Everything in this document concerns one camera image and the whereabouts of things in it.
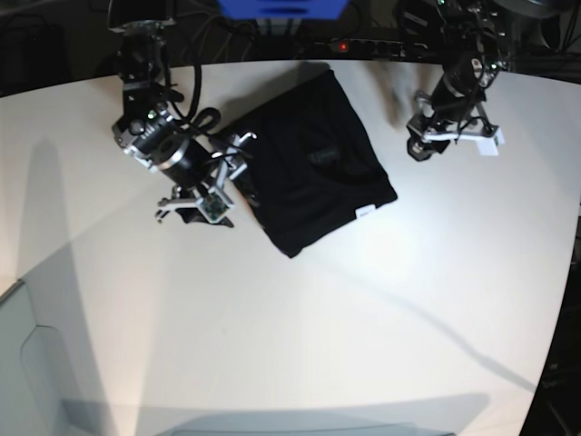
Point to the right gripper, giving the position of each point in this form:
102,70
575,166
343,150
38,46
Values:
196,172

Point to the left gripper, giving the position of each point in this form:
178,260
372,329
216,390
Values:
432,128

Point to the black T-shirt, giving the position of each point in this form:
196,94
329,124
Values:
313,164

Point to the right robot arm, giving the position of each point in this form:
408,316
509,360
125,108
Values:
150,113

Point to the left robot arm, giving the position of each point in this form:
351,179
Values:
474,60

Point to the black power strip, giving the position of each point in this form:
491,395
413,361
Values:
367,49

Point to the blue plastic box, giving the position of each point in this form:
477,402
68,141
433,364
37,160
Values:
289,9

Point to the white chair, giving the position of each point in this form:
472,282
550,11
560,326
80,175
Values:
66,376

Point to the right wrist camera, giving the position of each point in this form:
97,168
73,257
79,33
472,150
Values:
215,209

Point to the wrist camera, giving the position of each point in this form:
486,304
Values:
215,209
489,145

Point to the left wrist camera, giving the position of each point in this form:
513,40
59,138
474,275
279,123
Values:
489,145

